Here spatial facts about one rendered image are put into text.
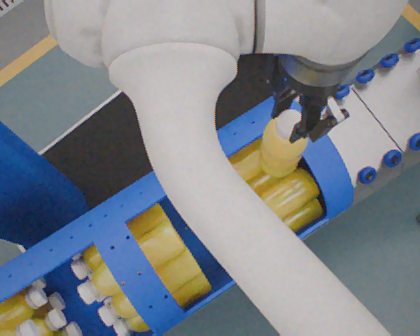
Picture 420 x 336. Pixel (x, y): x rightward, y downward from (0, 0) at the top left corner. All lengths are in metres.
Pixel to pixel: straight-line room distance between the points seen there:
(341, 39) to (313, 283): 0.19
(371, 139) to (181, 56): 1.02
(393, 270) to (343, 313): 1.92
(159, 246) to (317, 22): 0.66
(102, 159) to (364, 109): 1.14
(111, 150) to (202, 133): 1.78
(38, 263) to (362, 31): 0.75
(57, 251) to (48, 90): 1.53
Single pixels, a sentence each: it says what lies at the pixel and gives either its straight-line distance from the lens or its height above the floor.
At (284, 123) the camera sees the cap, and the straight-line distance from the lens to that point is 0.79.
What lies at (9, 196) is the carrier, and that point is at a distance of 1.44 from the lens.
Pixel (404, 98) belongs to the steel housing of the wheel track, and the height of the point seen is 0.93.
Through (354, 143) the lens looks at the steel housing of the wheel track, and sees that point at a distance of 1.36.
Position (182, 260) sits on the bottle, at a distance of 1.05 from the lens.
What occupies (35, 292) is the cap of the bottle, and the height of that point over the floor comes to 1.13.
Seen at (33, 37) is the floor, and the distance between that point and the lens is 2.63.
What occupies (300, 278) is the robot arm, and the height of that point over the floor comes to 1.81.
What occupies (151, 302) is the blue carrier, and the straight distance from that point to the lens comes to 0.99.
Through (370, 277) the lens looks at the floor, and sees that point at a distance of 2.27.
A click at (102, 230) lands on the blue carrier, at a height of 1.22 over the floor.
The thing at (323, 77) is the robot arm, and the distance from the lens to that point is 0.54.
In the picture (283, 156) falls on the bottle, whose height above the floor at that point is 1.39.
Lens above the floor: 2.19
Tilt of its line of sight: 75 degrees down
